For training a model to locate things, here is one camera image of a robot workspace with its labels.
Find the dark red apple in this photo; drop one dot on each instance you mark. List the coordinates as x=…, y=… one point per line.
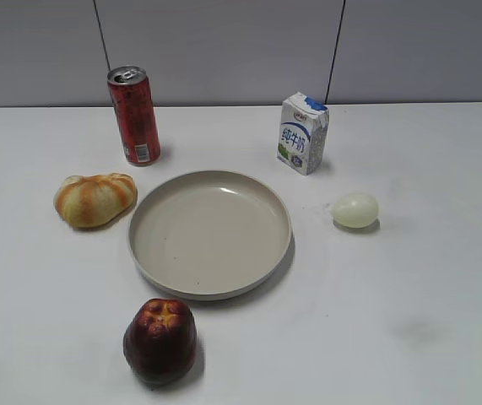
x=160, y=343

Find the red soda can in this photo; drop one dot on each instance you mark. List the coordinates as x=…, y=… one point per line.
x=131, y=97

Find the orange striped bread bun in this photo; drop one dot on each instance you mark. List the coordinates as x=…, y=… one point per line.
x=87, y=202

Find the white blue milk carton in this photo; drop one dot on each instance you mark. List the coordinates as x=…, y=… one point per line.
x=303, y=131

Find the white egg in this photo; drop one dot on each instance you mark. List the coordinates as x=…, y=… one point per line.
x=356, y=210

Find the beige round plate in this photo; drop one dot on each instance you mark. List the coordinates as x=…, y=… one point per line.
x=210, y=235

